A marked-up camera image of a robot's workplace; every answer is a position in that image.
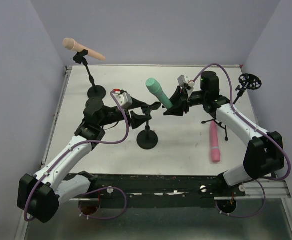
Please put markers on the black tripod microphone stand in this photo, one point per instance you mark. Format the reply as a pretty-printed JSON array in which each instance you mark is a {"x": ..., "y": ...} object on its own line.
[{"x": 247, "y": 82}]

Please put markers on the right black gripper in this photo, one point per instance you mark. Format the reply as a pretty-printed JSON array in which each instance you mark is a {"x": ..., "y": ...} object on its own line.
[{"x": 184, "y": 100}]

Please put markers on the pink toy microphone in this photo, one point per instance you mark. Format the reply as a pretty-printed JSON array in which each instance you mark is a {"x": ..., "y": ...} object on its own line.
[{"x": 214, "y": 144}]

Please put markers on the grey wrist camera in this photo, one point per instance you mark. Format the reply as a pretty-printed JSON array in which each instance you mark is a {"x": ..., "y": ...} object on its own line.
[
  {"x": 123, "y": 98},
  {"x": 185, "y": 83}
]

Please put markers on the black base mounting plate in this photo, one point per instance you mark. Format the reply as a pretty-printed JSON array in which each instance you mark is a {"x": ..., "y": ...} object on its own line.
[{"x": 113, "y": 191}]

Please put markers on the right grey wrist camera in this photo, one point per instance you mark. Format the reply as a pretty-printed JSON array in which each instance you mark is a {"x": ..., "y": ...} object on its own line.
[{"x": 185, "y": 83}]

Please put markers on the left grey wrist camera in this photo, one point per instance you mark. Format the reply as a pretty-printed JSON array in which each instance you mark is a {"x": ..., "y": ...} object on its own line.
[{"x": 123, "y": 98}]

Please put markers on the aluminium frame rail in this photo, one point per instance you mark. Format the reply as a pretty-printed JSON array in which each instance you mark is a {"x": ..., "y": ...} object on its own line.
[{"x": 22, "y": 225}]

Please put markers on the teal toy microphone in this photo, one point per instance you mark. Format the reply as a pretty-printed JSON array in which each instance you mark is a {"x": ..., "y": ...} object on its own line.
[{"x": 155, "y": 89}]

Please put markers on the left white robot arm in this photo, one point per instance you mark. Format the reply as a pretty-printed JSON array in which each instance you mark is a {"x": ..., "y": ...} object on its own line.
[{"x": 41, "y": 194}]

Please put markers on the beige toy microphone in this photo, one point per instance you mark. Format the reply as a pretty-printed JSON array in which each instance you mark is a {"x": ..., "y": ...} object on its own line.
[{"x": 72, "y": 45}]

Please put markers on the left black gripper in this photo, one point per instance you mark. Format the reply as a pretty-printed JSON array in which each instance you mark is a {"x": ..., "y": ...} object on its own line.
[{"x": 129, "y": 113}]

